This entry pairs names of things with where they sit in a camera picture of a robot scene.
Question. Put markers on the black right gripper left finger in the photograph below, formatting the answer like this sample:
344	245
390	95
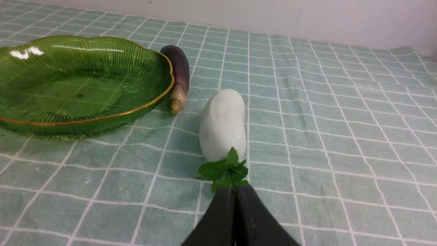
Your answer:
216	227

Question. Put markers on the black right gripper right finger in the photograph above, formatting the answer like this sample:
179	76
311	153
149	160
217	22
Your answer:
254	224

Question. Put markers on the white radish with green leaves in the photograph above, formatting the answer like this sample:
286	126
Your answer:
223	142

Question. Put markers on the purple eggplant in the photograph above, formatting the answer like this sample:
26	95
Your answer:
181	73

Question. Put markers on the green glass plate gold rim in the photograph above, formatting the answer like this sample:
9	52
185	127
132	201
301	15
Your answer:
78	86

